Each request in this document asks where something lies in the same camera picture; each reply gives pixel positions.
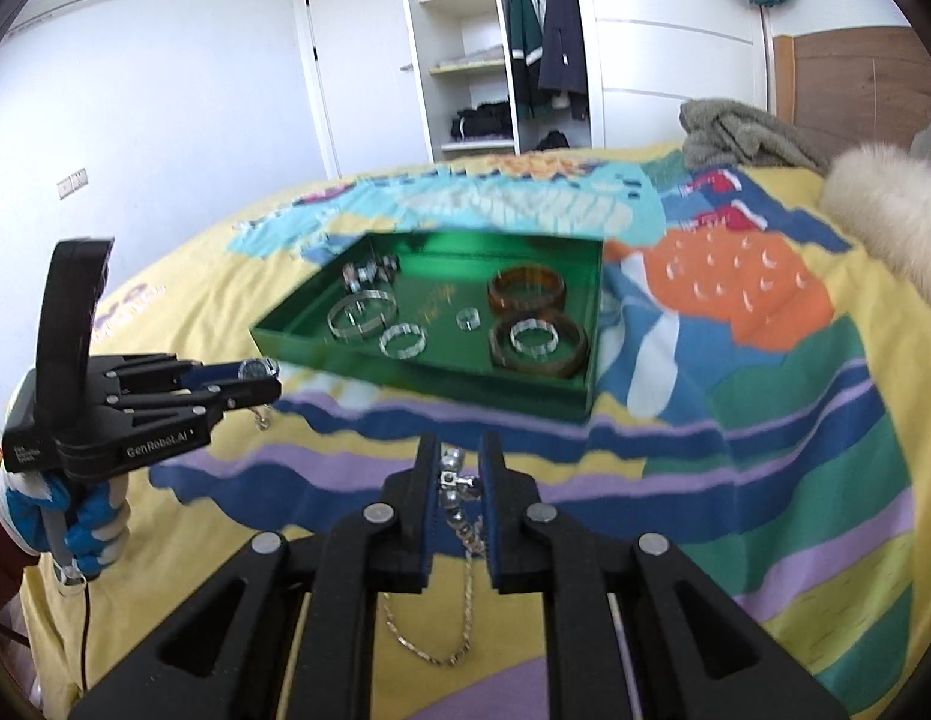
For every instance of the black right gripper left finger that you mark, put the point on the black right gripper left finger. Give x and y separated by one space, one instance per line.
284 628

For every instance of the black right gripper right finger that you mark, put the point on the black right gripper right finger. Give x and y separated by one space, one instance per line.
634 629

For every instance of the large silver bangle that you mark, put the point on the large silver bangle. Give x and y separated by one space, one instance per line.
362 315

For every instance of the clear bangle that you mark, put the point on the clear bangle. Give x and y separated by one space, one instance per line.
534 338

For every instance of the dark brown bangle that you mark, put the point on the dark brown bangle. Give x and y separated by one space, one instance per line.
572 353

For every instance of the amber tortoise bangle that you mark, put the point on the amber tortoise bangle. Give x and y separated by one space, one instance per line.
526 287

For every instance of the green jewelry tray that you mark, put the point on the green jewelry tray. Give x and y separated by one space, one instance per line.
438 344

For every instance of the blue white gloved left hand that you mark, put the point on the blue white gloved left hand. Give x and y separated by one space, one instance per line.
97 520

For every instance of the yellow dinosaur bedspread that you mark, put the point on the yellow dinosaur bedspread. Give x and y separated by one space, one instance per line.
763 399

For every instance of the white door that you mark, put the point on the white door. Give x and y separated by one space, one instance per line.
363 85

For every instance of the white fur hood trim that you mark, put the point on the white fur hood trim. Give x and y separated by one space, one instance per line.
882 197

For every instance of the grey folded towel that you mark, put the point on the grey folded towel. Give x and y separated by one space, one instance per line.
724 132

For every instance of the wooden headboard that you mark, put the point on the wooden headboard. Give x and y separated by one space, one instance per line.
848 86

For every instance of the hanging dark jackets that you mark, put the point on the hanging dark jackets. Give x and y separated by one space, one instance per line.
548 59

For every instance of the white wardrobe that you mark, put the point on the white wardrobe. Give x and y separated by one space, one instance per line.
498 76

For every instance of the wall light switch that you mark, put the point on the wall light switch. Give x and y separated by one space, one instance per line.
72 183

